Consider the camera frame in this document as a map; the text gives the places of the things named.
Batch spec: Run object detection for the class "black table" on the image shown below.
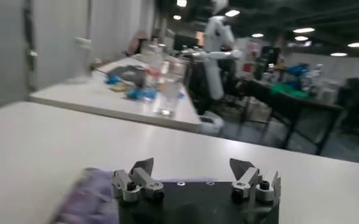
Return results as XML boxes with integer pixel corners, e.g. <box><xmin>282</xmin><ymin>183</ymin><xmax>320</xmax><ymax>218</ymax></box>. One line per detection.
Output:
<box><xmin>238</xmin><ymin>77</ymin><xmax>348</xmax><ymax>156</ymax></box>

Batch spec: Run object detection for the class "blue snack packet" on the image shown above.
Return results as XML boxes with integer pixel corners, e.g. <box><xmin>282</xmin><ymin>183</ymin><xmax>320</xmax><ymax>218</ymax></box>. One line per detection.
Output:
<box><xmin>105</xmin><ymin>74</ymin><xmax>121</xmax><ymax>86</ymax></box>
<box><xmin>126</xmin><ymin>86</ymin><xmax>158</xmax><ymax>102</ymax></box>

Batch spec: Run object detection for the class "water bottle red label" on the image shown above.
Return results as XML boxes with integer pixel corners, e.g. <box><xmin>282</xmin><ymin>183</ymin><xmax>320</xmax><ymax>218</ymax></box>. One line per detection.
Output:
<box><xmin>147</xmin><ymin>44</ymin><xmax>165</xmax><ymax>83</ymax></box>

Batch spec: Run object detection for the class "clear unlabelled water bottle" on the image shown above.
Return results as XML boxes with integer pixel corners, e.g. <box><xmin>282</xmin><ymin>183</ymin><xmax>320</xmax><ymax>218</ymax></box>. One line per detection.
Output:
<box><xmin>157</xmin><ymin>58</ymin><xmax>187</xmax><ymax>119</ymax></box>

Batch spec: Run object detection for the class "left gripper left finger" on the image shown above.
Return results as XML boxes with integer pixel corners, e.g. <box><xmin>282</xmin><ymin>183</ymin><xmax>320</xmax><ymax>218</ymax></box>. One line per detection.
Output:
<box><xmin>111</xmin><ymin>157</ymin><xmax>165</xmax><ymax>204</ymax></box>

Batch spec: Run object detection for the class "white wheeled humanoid robot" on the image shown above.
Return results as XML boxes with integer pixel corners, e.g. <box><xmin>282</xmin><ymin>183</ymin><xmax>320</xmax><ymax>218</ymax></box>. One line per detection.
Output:
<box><xmin>198</xmin><ymin>0</ymin><xmax>238</xmax><ymax>137</ymax></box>

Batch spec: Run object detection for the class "blue crate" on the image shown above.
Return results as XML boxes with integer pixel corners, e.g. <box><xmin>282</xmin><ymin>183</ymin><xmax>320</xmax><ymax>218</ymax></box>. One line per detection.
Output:
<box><xmin>288</xmin><ymin>63</ymin><xmax>310</xmax><ymax>77</ymax></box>

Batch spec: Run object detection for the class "pink garment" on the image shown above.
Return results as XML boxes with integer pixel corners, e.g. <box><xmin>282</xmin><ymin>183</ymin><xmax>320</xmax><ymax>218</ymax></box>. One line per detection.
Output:
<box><xmin>126</xmin><ymin>29</ymin><xmax>152</xmax><ymax>56</ymax></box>

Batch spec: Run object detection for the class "tan cracker packet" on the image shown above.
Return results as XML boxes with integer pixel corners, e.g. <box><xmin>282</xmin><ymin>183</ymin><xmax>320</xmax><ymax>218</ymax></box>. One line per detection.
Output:
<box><xmin>110</xmin><ymin>83</ymin><xmax>132</xmax><ymax>93</ymax></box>

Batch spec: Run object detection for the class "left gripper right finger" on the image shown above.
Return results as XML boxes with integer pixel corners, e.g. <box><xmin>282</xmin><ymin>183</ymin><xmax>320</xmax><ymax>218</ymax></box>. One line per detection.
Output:
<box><xmin>229</xmin><ymin>158</ymin><xmax>282</xmax><ymax>205</ymax></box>

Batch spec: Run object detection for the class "black office chair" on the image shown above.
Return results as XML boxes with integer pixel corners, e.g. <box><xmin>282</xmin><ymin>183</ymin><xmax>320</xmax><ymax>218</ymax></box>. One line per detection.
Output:
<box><xmin>336</xmin><ymin>77</ymin><xmax>359</xmax><ymax>135</ymax></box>

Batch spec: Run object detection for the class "white rectangular desk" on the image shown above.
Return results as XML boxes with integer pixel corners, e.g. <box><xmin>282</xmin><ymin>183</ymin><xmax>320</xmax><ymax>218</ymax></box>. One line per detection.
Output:
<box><xmin>28</xmin><ymin>54</ymin><xmax>202</xmax><ymax>134</ymax></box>

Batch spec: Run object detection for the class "green cloth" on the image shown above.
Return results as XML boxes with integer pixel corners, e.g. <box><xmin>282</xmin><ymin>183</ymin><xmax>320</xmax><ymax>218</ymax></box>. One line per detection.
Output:
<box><xmin>269</xmin><ymin>83</ymin><xmax>310</xmax><ymax>99</ymax></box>

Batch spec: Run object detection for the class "purple t-shirt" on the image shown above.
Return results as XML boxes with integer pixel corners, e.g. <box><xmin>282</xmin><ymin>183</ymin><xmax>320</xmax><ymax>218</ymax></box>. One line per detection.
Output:
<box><xmin>49</xmin><ymin>167</ymin><xmax>219</xmax><ymax>224</ymax></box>

